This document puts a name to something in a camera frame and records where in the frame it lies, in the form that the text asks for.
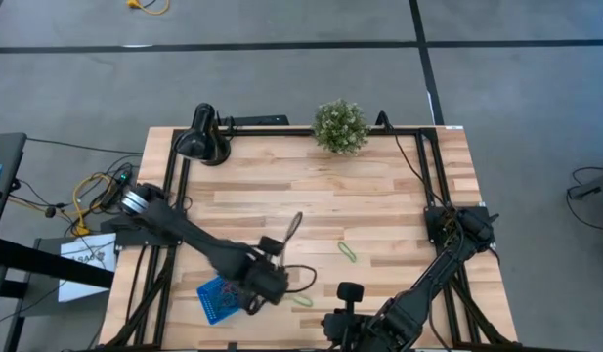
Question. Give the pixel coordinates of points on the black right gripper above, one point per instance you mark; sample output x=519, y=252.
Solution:
x=345, y=327

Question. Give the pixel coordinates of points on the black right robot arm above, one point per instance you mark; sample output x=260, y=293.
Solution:
x=428, y=288

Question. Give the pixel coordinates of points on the black floor stand base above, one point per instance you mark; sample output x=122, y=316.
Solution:
x=594, y=188

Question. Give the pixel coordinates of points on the white paper sheet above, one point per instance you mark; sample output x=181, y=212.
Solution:
x=86, y=278

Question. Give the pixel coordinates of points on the green rubber band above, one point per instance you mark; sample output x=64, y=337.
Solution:
x=308, y=303
x=347, y=252

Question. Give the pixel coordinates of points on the black power strip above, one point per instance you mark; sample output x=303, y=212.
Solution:
x=262, y=120

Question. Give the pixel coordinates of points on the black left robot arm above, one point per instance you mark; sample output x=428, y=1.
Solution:
x=184, y=230

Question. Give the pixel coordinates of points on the small black camera bracket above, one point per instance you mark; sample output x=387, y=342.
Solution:
x=231, y=347

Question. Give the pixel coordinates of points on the black aluminium table frame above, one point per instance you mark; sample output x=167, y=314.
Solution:
x=281, y=132

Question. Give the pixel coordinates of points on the black desk lamp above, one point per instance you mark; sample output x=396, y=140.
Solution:
x=201, y=137

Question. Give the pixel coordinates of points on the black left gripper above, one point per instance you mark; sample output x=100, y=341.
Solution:
x=267, y=283

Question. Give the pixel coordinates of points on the gray side table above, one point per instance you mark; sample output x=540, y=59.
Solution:
x=5, y=156

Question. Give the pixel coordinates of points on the potted green plant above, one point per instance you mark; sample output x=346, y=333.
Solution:
x=340, y=127

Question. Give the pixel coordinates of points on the blue plastic slotted bin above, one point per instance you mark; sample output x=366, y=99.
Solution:
x=213, y=305

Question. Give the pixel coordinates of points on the black hub with green light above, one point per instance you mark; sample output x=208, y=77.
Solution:
x=122, y=176

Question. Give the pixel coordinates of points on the black metal beam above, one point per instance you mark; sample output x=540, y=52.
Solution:
x=47, y=264

